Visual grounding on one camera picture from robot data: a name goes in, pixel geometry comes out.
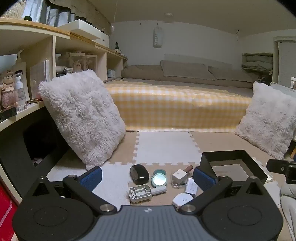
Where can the brown lipstick tube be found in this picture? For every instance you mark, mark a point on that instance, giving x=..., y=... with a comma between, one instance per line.
x=179, y=175

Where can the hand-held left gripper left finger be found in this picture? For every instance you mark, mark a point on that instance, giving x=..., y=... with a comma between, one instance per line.
x=91, y=178

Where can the beige floor cushion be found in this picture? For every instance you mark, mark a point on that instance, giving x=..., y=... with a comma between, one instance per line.
x=289, y=213

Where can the yellow checkered bed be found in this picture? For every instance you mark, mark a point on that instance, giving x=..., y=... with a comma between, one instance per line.
x=173, y=106

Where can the round ceiling fixture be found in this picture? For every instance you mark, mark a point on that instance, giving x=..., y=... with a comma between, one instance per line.
x=169, y=15

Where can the black oval case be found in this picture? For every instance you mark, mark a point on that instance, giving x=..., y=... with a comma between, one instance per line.
x=140, y=175

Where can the owl figurine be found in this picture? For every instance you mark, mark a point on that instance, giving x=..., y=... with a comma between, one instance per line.
x=8, y=90

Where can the stack of folded blankets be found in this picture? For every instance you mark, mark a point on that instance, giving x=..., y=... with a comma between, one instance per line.
x=257, y=62

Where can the white round gadget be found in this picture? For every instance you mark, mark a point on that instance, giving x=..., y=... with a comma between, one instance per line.
x=182, y=199

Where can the white charger plug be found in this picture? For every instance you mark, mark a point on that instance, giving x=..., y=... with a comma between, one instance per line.
x=190, y=186

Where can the wooden shelf unit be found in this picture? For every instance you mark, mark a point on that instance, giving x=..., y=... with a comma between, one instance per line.
x=34, y=39

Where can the tissue box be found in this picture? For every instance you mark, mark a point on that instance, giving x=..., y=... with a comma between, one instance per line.
x=111, y=73

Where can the green round compact mirror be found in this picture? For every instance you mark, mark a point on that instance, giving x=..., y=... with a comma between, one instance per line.
x=159, y=180

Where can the red storage bin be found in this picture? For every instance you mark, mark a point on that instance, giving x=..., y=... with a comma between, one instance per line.
x=5, y=204

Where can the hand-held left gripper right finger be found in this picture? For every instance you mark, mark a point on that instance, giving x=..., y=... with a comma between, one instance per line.
x=203, y=178

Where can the white hanging wall pouch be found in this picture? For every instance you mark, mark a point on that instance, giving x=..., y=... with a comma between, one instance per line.
x=157, y=37

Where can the grey curtain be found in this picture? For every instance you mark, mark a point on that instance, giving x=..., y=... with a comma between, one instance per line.
x=53, y=11

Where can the clear plastic case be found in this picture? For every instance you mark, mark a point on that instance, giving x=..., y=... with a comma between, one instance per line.
x=178, y=185

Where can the black storage cubby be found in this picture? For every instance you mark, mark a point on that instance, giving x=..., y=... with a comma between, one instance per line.
x=18, y=143

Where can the green glass bottle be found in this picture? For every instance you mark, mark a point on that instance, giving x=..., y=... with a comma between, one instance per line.
x=117, y=46

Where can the clear plastic bottle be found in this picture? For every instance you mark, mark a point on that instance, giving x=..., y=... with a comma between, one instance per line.
x=20, y=92

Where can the black box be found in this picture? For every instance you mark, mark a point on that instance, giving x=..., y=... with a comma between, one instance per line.
x=231, y=154

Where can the small dark wall ornament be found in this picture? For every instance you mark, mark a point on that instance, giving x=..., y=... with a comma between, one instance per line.
x=238, y=34

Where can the white flat box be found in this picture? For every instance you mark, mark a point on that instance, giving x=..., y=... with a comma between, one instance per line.
x=85, y=29

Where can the beige bed pillow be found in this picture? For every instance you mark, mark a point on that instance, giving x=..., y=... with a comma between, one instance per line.
x=185, y=69
x=229, y=74

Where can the jar with white lid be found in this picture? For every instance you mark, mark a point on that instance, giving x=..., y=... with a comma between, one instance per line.
x=293, y=82

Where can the white pump lotion bottle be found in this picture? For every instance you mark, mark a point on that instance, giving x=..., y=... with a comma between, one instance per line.
x=22, y=62

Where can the white fluffy pillow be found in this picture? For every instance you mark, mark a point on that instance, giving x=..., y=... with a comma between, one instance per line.
x=268, y=120
x=83, y=115

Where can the clear doll display case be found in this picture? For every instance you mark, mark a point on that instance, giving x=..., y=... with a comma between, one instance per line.
x=77, y=61
x=91, y=61

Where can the white handheld plastic device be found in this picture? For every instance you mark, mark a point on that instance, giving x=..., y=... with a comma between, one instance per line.
x=138, y=194

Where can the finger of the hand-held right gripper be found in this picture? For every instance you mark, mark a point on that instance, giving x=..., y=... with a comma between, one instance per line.
x=277, y=166

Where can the foam puzzle floor mat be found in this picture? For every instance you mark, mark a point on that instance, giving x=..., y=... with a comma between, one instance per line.
x=166, y=148

